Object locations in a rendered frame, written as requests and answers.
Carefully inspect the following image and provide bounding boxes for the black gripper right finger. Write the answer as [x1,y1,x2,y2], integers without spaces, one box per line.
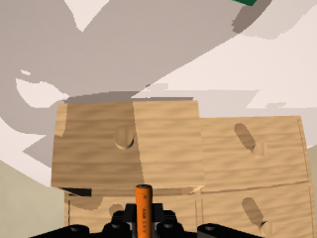
[152,203,264,238]

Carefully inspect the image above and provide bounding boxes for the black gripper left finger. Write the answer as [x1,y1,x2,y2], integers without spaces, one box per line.
[30,203,138,238]

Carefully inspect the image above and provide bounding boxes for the orange aaa battery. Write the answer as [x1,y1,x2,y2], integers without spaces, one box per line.
[135,184,153,238]

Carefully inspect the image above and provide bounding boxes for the white and green eraser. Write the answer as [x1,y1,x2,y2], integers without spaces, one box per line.
[233,0,257,6]

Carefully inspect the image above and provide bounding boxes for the small wooden chest of drawers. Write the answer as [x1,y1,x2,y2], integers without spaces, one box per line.
[64,116,317,238]

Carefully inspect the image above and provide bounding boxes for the light wood drawer front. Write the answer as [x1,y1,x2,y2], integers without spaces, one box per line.
[51,100,205,197]
[201,186,313,238]
[69,199,196,233]
[200,119,308,194]

